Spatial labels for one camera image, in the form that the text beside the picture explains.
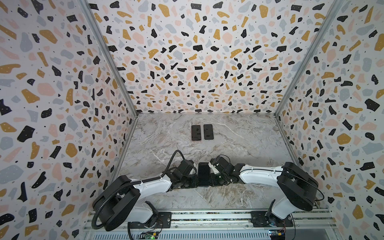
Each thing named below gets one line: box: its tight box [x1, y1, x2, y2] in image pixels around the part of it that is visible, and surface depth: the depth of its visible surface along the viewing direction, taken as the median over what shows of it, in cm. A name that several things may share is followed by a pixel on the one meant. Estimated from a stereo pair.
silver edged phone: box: [191, 125, 202, 141], surface depth 112 cm
